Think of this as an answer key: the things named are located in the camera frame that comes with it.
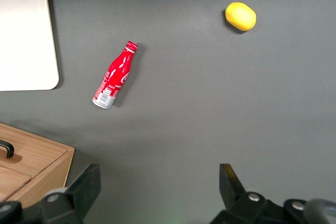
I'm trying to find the yellow lemon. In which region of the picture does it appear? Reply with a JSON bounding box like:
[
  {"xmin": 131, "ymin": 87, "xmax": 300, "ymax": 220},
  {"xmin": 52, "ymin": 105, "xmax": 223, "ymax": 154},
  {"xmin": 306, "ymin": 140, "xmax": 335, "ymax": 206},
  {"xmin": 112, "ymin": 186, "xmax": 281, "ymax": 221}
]
[{"xmin": 225, "ymin": 2, "xmax": 257, "ymax": 32}]

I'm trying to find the beige rectangular tray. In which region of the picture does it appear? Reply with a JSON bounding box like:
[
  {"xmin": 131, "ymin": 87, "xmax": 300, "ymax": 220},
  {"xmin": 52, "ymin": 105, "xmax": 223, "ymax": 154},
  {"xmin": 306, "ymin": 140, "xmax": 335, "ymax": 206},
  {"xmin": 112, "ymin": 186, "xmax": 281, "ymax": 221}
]
[{"xmin": 0, "ymin": 0, "xmax": 60, "ymax": 92}]

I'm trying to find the wooden drawer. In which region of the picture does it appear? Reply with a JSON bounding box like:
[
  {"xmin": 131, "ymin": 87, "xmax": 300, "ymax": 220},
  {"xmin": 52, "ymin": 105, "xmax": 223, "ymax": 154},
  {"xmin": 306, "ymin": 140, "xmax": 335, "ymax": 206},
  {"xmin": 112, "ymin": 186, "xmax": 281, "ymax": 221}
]
[
  {"xmin": 0, "ymin": 165, "xmax": 33, "ymax": 201},
  {"xmin": 0, "ymin": 126, "xmax": 69, "ymax": 180}
]

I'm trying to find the upper wooden drawer front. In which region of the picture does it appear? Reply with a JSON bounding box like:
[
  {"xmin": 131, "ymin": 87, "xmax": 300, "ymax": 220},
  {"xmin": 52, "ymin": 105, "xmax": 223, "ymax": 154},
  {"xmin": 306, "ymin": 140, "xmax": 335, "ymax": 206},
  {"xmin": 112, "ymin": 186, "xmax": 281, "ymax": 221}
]
[{"xmin": 0, "ymin": 165, "xmax": 33, "ymax": 201}]

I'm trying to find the wooden drawer cabinet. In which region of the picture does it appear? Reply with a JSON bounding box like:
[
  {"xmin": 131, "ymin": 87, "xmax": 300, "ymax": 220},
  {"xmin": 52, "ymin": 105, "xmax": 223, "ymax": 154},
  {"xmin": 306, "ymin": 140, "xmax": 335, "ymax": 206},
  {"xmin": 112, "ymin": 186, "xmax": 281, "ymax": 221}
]
[{"xmin": 0, "ymin": 122, "xmax": 76, "ymax": 209}]

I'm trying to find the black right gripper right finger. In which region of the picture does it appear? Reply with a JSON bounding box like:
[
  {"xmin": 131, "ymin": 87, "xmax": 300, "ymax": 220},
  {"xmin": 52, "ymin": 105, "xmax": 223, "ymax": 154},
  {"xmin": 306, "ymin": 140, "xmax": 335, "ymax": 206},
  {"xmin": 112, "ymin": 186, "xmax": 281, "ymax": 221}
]
[{"xmin": 209, "ymin": 163, "xmax": 311, "ymax": 224}]

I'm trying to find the black lower drawer handle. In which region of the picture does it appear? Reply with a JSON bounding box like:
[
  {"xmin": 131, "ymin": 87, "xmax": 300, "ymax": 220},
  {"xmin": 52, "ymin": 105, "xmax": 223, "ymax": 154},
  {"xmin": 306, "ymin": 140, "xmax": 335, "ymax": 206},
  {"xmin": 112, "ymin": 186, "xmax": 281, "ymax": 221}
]
[{"xmin": 0, "ymin": 141, "xmax": 15, "ymax": 159}]

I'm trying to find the lower wooden drawer front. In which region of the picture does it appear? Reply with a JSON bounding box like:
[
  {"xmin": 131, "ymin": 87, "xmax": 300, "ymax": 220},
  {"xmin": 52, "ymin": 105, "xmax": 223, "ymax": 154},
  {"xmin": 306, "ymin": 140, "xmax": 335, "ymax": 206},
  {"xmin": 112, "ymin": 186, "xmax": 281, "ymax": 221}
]
[{"xmin": 0, "ymin": 126, "xmax": 69, "ymax": 180}]

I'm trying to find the red coke bottle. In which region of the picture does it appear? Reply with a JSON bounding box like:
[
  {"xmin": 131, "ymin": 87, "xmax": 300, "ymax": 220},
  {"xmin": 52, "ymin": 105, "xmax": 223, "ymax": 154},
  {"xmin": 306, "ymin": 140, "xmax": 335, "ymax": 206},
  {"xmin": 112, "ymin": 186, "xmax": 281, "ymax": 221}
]
[{"xmin": 91, "ymin": 40, "xmax": 139, "ymax": 110}]

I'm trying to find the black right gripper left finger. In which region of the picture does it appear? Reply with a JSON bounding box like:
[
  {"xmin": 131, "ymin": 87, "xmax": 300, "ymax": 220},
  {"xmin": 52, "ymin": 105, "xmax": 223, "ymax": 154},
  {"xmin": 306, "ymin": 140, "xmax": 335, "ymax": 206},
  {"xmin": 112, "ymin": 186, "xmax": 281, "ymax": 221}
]
[{"xmin": 25, "ymin": 163, "xmax": 102, "ymax": 224}]

